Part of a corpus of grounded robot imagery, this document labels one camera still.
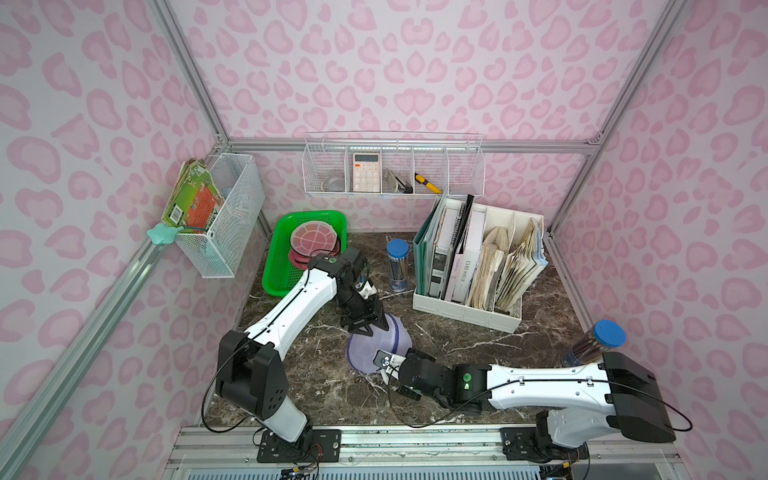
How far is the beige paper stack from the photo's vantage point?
0.87 m

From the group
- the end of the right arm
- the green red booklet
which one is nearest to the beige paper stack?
the end of the right arm

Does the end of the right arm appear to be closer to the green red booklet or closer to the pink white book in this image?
the pink white book

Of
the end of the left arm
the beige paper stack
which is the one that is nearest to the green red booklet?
the end of the left arm

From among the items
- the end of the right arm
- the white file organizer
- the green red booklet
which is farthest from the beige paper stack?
the green red booklet

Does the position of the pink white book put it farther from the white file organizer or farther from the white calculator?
the white calculator

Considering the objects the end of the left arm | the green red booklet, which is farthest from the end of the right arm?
the green red booklet

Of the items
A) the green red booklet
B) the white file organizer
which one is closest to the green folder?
the white file organizer

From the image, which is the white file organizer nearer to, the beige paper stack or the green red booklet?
the beige paper stack

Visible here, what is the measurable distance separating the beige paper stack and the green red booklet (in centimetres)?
72

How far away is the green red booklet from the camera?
2.23 ft

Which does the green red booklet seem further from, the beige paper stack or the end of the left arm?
the beige paper stack

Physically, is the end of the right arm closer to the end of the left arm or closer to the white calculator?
the end of the left arm

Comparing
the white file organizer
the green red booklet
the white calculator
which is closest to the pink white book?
the white file organizer

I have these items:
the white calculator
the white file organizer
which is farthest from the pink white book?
the white calculator
